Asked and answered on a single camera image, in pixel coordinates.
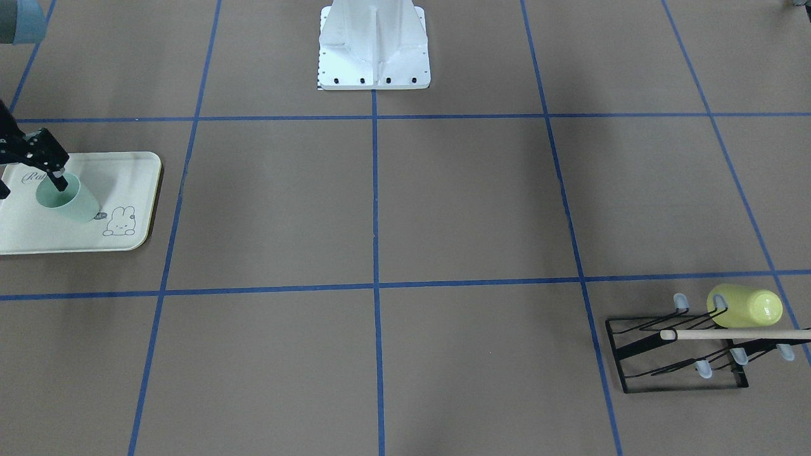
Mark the light green plastic cup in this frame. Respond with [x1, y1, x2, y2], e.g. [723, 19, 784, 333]
[35, 172, 101, 222]

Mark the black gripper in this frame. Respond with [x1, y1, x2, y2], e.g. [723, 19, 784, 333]
[1, 102, 69, 193]

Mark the black wire cup rack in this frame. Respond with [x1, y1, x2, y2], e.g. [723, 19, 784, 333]
[602, 288, 809, 395]

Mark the cream tray with rabbit print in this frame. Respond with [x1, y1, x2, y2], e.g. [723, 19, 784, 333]
[1, 152, 163, 256]

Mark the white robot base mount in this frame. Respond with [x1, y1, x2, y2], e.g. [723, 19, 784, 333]
[317, 1, 431, 91]

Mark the yellow plastic cup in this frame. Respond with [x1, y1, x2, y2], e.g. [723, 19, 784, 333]
[706, 283, 784, 329]

